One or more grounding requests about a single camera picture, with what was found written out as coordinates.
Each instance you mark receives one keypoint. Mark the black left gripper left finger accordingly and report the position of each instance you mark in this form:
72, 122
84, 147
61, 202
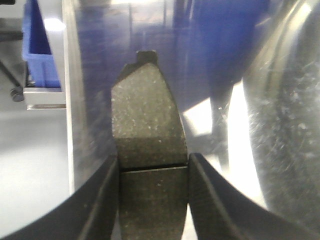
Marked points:
88, 214

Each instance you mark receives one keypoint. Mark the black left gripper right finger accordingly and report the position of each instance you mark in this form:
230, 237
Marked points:
220, 212

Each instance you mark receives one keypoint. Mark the grey brake pad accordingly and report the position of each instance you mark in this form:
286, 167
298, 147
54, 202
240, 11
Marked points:
151, 151

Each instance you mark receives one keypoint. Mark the blue bin on floor left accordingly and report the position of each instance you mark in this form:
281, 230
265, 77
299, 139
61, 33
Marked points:
36, 50

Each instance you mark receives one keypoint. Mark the stainless steel rack frame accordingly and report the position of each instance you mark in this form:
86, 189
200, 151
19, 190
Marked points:
58, 16

